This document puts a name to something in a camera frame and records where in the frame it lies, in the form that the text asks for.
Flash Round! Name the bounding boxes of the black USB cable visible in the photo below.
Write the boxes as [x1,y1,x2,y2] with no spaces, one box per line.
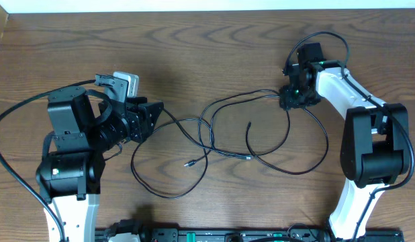
[183,95,330,175]
[130,89,291,199]

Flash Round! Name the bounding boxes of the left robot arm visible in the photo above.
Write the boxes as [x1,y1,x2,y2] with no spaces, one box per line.
[36,87,164,241]

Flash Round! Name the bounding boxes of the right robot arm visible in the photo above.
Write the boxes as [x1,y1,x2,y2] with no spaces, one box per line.
[279,42,414,241]

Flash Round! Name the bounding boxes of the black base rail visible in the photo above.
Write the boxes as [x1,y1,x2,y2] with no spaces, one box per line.
[95,218,405,242]

